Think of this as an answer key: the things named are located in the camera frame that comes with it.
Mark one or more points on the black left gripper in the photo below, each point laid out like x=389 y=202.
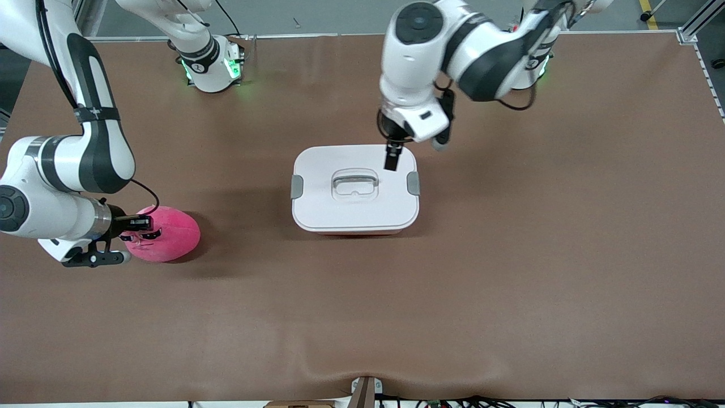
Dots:
x=391 y=152

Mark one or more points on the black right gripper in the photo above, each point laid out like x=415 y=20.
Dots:
x=118 y=221

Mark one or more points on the pink plush toy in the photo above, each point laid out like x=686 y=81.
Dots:
x=175 y=238

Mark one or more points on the white box lid grey latches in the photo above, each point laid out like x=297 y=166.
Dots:
x=362 y=215

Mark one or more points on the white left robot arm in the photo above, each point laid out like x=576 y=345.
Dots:
x=413 y=62

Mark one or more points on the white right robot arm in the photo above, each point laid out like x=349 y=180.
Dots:
x=56 y=164

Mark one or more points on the pink plastic box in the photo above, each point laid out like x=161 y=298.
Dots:
x=357 y=233

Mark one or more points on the brown table mat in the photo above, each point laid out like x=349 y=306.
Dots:
x=362 y=311

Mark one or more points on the black caster wheel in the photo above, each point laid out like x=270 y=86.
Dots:
x=645 y=16
x=718 y=63

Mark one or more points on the aluminium table edge rail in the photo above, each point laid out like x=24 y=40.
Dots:
x=340 y=34

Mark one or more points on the aluminium frame post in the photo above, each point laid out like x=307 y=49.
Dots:
x=84 y=14
x=699 y=20

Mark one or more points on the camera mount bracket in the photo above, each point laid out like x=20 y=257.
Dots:
x=365 y=394

